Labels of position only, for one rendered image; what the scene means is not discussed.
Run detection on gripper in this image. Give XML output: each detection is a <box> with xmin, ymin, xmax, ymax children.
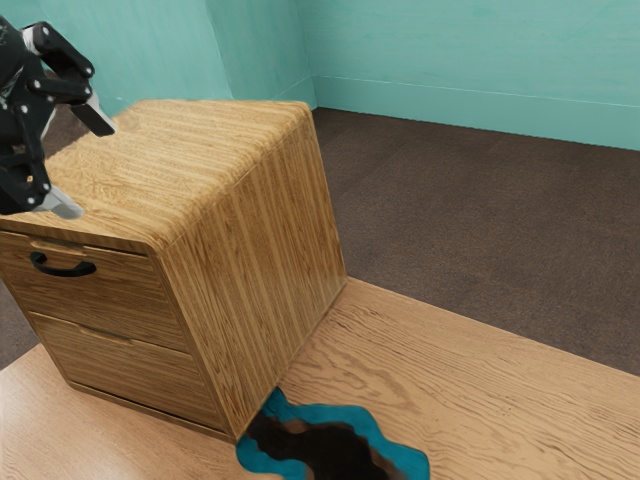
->
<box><xmin>0</xmin><ymin>14</ymin><xmax>118</xmax><ymax>221</ymax></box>

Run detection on wooden two-drawer cabinet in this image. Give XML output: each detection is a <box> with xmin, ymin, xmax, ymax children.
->
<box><xmin>0</xmin><ymin>98</ymin><xmax>349</xmax><ymax>444</ymax></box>

